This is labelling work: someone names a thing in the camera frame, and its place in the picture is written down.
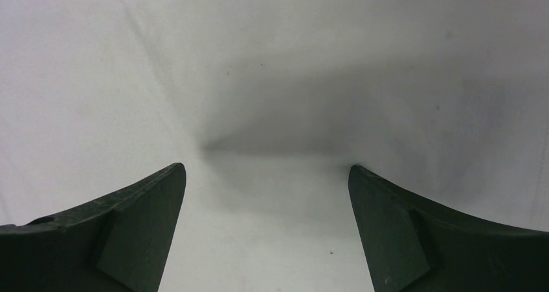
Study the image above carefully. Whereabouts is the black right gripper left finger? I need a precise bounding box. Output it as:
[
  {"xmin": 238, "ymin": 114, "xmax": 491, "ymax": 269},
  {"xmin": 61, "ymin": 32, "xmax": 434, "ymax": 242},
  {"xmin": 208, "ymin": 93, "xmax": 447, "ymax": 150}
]
[{"xmin": 1, "ymin": 163, "xmax": 186, "ymax": 291}]

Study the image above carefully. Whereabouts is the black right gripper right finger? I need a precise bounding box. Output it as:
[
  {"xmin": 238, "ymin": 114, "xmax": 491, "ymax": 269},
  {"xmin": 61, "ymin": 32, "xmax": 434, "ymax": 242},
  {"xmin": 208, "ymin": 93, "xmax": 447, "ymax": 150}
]
[{"xmin": 348, "ymin": 165, "xmax": 548, "ymax": 291}]

